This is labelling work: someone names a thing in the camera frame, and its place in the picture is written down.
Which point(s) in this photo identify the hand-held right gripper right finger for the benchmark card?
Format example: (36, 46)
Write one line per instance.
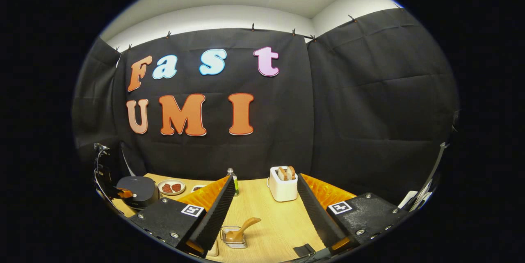
(316, 213)

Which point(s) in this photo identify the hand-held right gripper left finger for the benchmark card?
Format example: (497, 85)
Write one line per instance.
(215, 213)

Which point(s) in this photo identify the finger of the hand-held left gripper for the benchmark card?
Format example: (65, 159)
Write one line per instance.
(124, 193)

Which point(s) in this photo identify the black rice cooker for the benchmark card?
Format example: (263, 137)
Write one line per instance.
(141, 193)

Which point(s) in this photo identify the wooden spoon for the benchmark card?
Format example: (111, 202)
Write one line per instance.
(248, 224)

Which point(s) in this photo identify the white compartment dish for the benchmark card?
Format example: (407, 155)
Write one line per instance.
(197, 188)

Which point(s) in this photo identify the green label plastic bottle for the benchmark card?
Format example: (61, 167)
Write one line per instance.
(233, 183)

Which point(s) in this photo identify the white rectangular tray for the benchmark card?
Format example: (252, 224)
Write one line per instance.
(213, 250)

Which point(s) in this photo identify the black table clamp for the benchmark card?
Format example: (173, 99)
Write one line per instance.
(303, 250)

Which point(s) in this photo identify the white toaster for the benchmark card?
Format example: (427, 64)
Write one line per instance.
(283, 191)

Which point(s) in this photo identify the red meat slice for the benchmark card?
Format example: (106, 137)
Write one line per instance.
(176, 187)
(167, 188)

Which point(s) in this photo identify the white round plate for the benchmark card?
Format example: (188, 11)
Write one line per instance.
(171, 193)

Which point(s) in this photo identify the toast bread slice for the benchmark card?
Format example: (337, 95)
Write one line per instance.
(291, 172)
(282, 173)

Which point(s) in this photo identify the black backdrop cloth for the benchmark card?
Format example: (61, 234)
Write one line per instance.
(348, 111)

